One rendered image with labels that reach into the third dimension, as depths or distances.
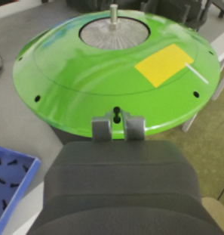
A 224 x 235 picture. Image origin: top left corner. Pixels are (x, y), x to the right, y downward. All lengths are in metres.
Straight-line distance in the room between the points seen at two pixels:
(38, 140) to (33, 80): 0.17
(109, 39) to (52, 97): 0.11
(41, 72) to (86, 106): 0.08
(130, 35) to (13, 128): 0.30
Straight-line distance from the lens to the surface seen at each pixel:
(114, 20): 0.26
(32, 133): 0.39
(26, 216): 0.32
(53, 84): 0.21
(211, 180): 1.42
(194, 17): 0.66
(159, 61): 0.22
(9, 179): 0.36
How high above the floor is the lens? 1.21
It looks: 52 degrees down
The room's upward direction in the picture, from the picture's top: 3 degrees counter-clockwise
